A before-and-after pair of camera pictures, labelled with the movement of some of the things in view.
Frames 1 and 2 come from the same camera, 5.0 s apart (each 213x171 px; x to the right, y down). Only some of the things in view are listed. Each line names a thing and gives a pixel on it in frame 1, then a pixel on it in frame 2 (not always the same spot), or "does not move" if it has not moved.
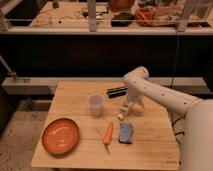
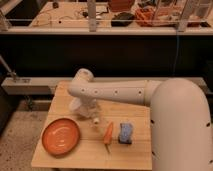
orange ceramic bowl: (60, 136) does not move
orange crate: (155, 17) does not move
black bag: (123, 19) does not move
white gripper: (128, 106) -> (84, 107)
